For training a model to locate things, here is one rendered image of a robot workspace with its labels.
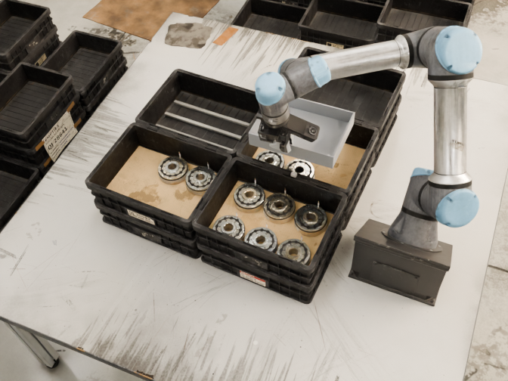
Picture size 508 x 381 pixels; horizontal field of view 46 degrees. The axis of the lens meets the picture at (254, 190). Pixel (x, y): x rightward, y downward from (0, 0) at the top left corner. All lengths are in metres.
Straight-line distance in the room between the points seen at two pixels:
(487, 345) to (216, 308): 1.27
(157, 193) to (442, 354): 1.03
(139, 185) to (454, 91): 1.06
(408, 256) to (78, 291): 1.05
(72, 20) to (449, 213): 3.18
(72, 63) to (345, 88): 1.59
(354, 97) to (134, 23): 2.18
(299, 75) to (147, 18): 2.74
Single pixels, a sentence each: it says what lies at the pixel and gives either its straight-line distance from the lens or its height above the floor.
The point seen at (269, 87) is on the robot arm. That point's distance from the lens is 1.47.
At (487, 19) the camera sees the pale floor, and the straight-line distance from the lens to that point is 4.18.
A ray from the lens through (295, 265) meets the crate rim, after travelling 1.72.
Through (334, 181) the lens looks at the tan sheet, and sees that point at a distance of 2.02.
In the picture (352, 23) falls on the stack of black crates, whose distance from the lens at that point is 3.37.
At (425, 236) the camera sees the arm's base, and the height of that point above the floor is 0.90.
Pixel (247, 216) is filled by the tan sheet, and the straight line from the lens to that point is 1.94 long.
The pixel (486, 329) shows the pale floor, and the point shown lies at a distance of 2.78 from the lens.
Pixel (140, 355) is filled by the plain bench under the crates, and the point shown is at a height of 0.70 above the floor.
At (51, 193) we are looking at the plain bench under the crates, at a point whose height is 0.70.
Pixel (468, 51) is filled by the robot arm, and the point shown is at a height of 1.41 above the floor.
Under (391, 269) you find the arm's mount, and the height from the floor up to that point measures 0.83.
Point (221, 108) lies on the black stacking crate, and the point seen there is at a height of 0.83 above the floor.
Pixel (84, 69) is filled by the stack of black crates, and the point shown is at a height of 0.38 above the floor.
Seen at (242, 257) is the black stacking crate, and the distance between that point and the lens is 1.84.
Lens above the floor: 2.42
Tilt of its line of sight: 53 degrees down
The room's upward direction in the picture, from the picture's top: 5 degrees counter-clockwise
